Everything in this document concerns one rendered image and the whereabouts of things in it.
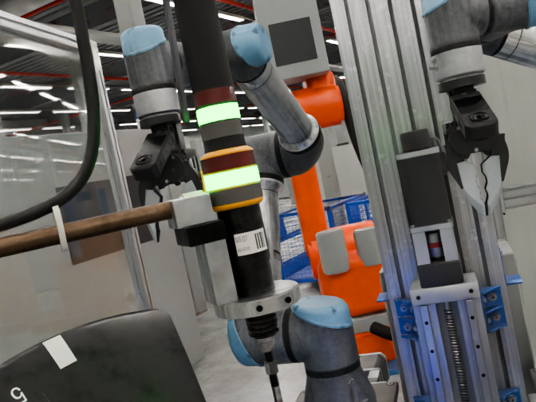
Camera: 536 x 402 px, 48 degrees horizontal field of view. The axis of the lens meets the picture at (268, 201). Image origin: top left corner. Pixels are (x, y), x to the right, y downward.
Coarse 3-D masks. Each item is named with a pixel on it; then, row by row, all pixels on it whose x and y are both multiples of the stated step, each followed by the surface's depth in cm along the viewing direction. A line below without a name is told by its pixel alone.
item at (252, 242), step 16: (240, 208) 47; (256, 208) 47; (224, 224) 47; (240, 224) 47; (256, 224) 47; (240, 240) 47; (256, 240) 47; (240, 256) 47; (256, 256) 47; (240, 272) 47; (256, 272) 47; (240, 288) 48; (256, 288) 47; (272, 288) 48; (256, 320) 48; (272, 320) 48; (256, 336) 48; (272, 336) 48
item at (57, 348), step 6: (60, 336) 56; (48, 342) 55; (54, 342) 55; (60, 342) 55; (48, 348) 54; (54, 348) 54; (60, 348) 55; (66, 348) 55; (54, 354) 54; (60, 354) 54; (66, 354) 54; (72, 354) 54; (54, 360) 54; (60, 360) 54; (66, 360) 54; (72, 360) 54; (60, 366) 53
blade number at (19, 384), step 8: (16, 384) 51; (24, 384) 51; (0, 392) 50; (8, 392) 50; (16, 392) 51; (24, 392) 51; (32, 392) 51; (8, 400) 50; (16, 400) 50; (24, 400) 50; (32, 400) 51
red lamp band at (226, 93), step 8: (216, 88) 46; (224, 88) 46; (232, 88) 47; (200, 96) 47; (208, 96) 46; (216, 96) 46; (224, 96) 46; (232, 96) 47; (200, 104) 47; (208, 104) 46
